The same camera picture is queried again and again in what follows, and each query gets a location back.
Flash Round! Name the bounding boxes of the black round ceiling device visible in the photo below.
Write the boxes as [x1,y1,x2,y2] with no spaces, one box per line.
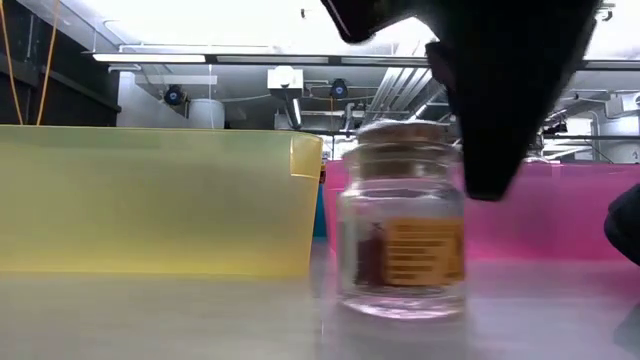
[329,78,350,100]
[163,84,185,106]

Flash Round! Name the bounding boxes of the cork lid glass jar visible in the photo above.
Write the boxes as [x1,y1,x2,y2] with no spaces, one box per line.
[335,119,467,320]

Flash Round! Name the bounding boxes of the overhead light bar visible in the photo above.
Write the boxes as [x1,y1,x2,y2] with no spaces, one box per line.
[92,49,640,71]

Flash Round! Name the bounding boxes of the silver ceiling duct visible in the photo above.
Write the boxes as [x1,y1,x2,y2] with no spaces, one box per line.
[369,64,451,126]

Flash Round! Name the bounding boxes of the black ceiling rail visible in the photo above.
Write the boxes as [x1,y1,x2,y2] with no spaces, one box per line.
[319,129,640,164]

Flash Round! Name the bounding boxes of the white cylinder tank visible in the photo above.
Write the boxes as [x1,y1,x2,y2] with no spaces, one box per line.
[188,98,226,130]

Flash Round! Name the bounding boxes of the yellow plastic bin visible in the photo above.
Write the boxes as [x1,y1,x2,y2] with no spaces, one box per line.
[0,124,325,279]

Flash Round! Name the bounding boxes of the black cloth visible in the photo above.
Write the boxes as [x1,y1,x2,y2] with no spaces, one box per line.
[602,183,640,268]

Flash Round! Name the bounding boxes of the white overhead camera mount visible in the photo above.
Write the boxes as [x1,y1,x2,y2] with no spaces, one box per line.
[267,65,305,100]

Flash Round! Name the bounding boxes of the teal plastic bin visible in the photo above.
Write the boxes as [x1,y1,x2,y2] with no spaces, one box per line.
[313,183,329,241]

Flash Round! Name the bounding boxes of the pink plastic bin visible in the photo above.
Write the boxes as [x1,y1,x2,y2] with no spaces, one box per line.
[322,158,640,263]

